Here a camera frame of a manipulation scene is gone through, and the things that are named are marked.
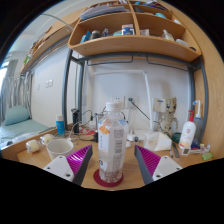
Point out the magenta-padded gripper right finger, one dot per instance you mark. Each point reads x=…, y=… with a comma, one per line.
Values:
x=165, y=166

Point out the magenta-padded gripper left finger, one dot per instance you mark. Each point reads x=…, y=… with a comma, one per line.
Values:
x=61, y=166

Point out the clear plastic water bottle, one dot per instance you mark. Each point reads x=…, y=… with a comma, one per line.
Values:
x=112, y=143

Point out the cream ceramic cup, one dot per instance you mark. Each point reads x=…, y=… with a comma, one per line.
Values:
x=60, y=148

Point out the crumpled white bag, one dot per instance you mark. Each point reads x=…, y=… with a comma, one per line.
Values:
x=158, y=141

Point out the small wrapped round bun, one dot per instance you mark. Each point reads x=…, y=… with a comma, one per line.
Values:
x=32, y=146
x=47, y=139

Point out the flat round red coaster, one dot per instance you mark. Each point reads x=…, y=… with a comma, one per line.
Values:
x=97, y=180

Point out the white red-topped pump bottle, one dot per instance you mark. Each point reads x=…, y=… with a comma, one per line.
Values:
x=187, y=135

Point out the blue white-capped can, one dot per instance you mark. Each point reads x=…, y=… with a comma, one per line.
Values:
x=60, y=126

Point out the small green packet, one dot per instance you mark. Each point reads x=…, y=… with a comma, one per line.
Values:
x=207, y=156

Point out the tall black desk gadget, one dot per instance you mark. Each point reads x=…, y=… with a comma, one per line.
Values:
x=76, y=121

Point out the brown tree creature figurine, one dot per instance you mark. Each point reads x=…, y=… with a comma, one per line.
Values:
x=170, y=115

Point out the clear blue pump bottle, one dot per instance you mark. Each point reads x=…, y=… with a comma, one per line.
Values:
x=198, y=120

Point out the teal pillow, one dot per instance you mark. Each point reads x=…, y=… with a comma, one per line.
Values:
x=16, y=115

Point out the wooden shelf unit with items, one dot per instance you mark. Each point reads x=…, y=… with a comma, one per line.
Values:
x=133, y=43

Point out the white wall switch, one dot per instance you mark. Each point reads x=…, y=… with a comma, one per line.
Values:
x=49, y=83

